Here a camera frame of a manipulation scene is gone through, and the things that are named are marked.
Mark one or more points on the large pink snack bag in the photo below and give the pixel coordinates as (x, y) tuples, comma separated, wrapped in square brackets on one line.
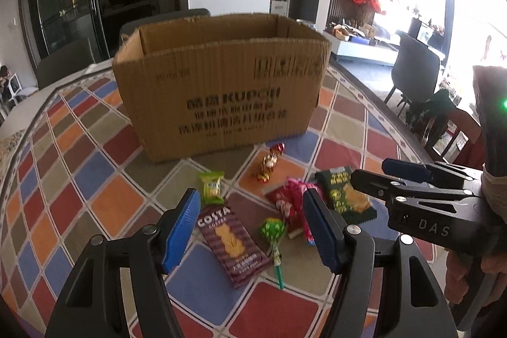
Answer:
[(297, 188)]

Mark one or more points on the Costa cookie packet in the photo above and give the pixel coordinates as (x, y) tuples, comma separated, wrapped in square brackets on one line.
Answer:
[(232, 244)]

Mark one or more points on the red gold wrapped candy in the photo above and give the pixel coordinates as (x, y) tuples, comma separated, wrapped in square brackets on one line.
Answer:
[(270, 161)]

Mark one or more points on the brown cardboard box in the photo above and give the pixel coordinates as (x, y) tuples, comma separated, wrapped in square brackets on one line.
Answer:
[(197, 85)]

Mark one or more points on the white low tv cabinet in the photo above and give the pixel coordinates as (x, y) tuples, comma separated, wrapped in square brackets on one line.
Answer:
[(350, 43)]

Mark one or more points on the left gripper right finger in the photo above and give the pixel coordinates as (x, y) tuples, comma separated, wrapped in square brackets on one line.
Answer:
[(411, 302)]

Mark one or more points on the green lollipop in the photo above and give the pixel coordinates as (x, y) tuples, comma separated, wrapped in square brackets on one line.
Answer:
[(273, 230)]

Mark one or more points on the small green snack packet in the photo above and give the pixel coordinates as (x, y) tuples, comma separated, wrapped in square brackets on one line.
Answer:
[(212, 189)]

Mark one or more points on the colourful diamond pattern mat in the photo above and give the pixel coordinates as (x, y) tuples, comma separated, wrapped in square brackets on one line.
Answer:
[(72, 167)]

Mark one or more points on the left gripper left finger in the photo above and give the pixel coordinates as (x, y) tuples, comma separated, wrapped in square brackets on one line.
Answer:
[(90, 303)]

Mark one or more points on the grey dining chair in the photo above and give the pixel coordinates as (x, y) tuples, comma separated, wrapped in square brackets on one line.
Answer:
[(68, 60)]

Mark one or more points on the dark grey side chair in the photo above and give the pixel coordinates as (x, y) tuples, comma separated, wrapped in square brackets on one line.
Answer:
[(415, 71)]

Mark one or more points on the white storage shelf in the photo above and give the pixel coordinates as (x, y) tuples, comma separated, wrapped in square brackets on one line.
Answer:
[(279, 7)]

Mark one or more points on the red candy bar wrapper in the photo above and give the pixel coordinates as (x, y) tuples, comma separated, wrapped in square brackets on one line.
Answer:
[(281, 198)]

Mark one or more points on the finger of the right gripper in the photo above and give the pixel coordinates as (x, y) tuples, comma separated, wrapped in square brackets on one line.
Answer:
[(439, 174), (390, 189)]

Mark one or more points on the dark green chips bag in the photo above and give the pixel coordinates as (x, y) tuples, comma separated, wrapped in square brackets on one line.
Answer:
[(354, 206)]

